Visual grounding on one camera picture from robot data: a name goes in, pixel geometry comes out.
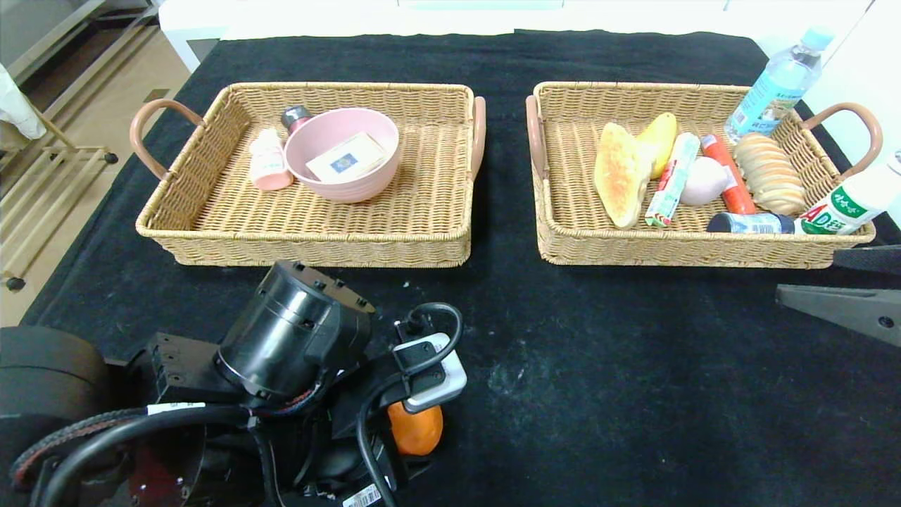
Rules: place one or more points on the orange tangerine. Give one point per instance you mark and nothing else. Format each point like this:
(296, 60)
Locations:
(419, 429)

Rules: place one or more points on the wicker basket holding food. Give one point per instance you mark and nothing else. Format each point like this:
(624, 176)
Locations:
(690, 239)

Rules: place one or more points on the yellow pear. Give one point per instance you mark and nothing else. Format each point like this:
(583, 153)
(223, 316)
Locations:
(662, 137)

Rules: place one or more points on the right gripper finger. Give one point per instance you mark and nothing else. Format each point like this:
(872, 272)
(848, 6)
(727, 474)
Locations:
(848, 310)
(873, 260)

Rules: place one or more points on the black table cloth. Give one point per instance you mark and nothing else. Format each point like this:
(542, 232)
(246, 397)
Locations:
(633, 387)

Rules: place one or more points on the pale purple round bun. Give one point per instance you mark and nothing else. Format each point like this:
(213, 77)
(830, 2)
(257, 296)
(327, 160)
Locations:
(704, 182)

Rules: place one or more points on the flat toasted bread slice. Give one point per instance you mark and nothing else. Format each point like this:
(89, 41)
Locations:
(619, 176)

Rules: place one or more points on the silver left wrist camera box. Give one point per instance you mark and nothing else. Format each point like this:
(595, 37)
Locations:
(443, 373)

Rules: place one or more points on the small pink bottle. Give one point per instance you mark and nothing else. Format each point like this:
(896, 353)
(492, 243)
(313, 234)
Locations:
(269, 165)

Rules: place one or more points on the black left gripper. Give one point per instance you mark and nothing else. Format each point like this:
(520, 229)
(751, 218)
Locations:
(363, 495)

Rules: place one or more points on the white hanging cloth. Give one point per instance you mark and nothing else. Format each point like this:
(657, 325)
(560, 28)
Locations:
(17, 105)

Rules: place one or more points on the wooden rack on casters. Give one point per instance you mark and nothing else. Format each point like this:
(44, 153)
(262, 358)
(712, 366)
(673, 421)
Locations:
(42, 183)

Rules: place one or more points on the red strawberry candy stick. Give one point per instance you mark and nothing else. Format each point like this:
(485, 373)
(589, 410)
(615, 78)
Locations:
(672, 179)

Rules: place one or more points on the clear water bottle blue label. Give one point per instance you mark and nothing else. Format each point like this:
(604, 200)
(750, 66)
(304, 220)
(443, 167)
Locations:
(774, 88)

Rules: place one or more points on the pink bowl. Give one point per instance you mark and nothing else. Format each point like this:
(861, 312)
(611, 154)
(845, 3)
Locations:
(352, 189)

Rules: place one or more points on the white playing card box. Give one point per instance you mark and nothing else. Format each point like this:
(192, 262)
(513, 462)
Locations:
(345, 158)

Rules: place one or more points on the wicker basket holding toiletries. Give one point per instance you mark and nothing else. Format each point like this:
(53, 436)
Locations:
(422, 218)

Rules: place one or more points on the white milk bottle green label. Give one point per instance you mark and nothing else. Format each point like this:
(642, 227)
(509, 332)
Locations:
(852, 201)

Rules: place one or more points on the small dark blue bottle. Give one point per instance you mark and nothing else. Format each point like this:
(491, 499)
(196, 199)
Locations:
(750, 223)

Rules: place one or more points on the black cosmetic tube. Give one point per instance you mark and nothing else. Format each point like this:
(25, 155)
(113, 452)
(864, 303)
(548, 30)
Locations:
(295, 116)

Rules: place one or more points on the low dark shelf unit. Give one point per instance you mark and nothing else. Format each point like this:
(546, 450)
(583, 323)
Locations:
(91, 49)

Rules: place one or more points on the orange sausage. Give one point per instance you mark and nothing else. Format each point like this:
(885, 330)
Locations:
(732, 186)

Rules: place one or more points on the white table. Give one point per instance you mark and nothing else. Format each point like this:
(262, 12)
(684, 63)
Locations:
(204, 21)

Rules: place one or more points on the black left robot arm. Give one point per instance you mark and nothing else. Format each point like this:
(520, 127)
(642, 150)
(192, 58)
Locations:
(281, 338)

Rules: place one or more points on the ridged bread roll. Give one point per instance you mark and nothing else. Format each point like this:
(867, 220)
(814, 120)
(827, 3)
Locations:
(771, 176)

